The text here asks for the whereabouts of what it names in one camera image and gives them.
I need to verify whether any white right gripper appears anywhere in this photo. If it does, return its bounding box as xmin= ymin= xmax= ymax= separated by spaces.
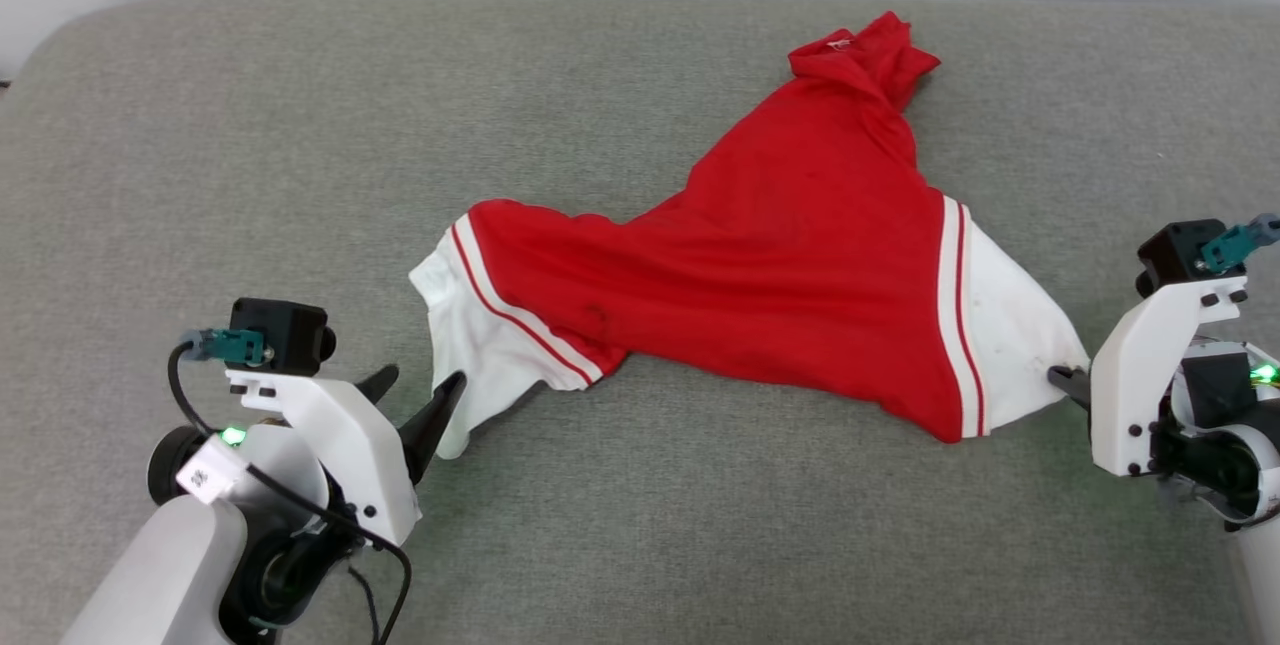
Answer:
xmin=1047 ymin=274 xmax=1252 ymax=479

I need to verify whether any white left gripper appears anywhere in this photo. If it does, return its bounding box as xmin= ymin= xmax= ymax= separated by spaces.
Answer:
xmin=225 ymin=364 xmax=469 ymax=547

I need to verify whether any red and white garment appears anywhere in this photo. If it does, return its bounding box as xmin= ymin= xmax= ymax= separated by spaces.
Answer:
xmin=408 ymin=11 xmax=1091 ymax=461

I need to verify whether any teal left camera connector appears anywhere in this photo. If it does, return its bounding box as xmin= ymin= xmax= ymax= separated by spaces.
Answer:
xmin=180 ymin=327 xmax=273 ymax=367

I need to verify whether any teal camera connector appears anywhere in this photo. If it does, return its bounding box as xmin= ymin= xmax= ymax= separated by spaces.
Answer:
xmin=180 ymin=327 xmax=273 ymax=367
xmin=1200 ymin=214 xmax=1280 ymax=274

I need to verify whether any white cable label tag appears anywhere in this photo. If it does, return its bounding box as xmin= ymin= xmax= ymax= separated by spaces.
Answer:
xmin=175 ymin=435 xmax=249 ymax=503

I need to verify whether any teal right camera connector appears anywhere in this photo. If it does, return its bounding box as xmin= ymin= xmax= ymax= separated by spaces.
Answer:
xmin=1200 ymin=214 xmax=1280 ymax=274

